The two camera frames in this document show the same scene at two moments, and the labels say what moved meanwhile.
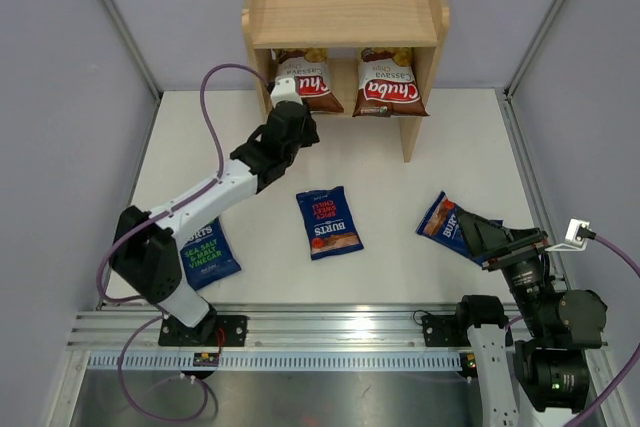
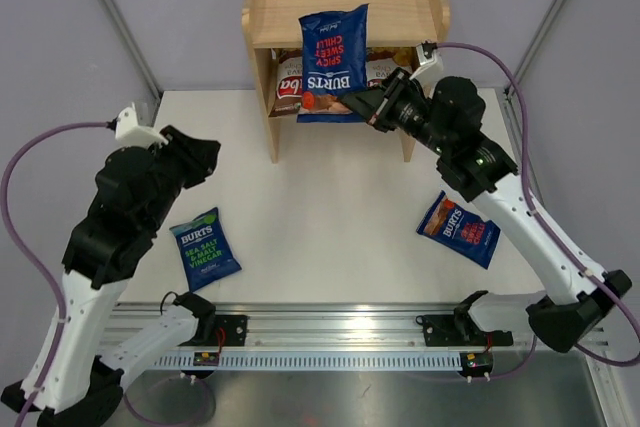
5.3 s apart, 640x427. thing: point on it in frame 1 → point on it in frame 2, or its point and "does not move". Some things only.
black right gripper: (483, 235) → (378, 105)
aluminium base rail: (133, 326) does not move
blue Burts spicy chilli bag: (328, 223) → (334, 63)
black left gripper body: (308, 136) → (172, 173)
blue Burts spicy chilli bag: (441, 223) does not move
